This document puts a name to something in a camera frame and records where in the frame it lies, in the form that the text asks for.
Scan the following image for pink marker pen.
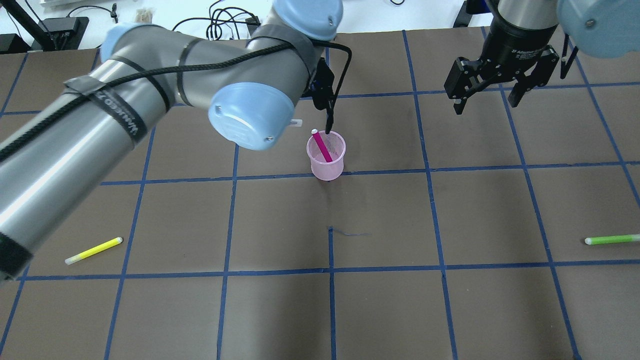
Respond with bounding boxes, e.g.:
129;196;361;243
311;129;333;163

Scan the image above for pink mesh pen cup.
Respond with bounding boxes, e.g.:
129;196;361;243
306;129;346;182

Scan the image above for black cable bundle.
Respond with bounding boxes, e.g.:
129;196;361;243
170;0;263;42

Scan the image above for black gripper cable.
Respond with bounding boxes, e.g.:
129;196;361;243
0;42;353;163

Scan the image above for green highlighter pen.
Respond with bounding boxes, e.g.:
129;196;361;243
583;234;640;246

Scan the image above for yellow highlighter pen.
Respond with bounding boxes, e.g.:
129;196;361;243
64;237;124;265

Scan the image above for small packet bags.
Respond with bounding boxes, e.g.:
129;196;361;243
133;7;155;24

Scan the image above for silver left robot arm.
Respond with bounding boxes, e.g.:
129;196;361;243
0;0;344;281

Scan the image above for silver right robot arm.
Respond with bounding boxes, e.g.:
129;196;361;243
444;0;640;116

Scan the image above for black power brick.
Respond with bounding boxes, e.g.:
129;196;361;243
452;0;490;28

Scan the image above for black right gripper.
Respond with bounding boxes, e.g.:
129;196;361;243
444;22;560;116

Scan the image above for black device box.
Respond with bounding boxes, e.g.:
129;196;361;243
38;16;90;51

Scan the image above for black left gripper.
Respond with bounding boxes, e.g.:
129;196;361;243
310;57;336;135

